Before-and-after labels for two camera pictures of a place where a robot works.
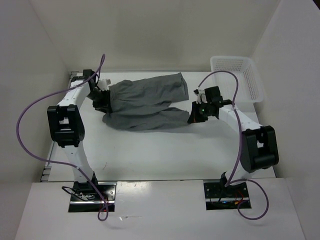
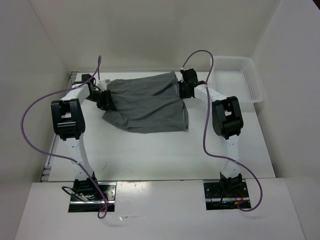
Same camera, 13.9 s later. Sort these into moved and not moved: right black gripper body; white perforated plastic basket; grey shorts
Moved: right black gripper body
Not moved: grey shorts; white perforated plastic basket
